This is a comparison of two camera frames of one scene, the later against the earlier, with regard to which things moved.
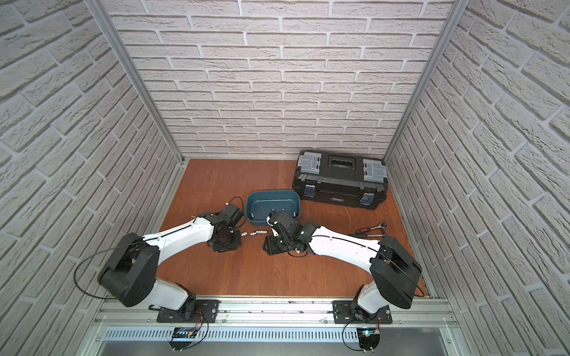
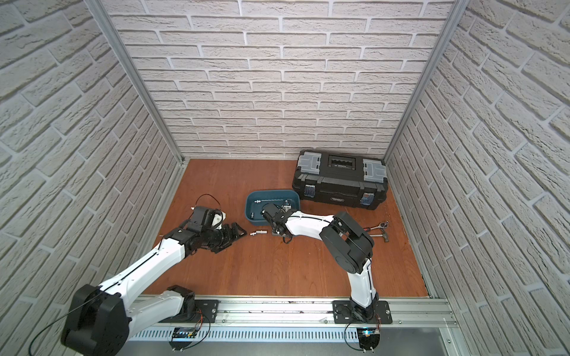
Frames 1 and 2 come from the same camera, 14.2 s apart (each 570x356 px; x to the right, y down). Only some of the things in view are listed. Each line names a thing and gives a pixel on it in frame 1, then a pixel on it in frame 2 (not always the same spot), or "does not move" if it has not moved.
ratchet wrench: [381, 225] does not move
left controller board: [182, 332] does not move
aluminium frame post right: [454, 22] does not move
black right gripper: [270, 248] → [274, 229]
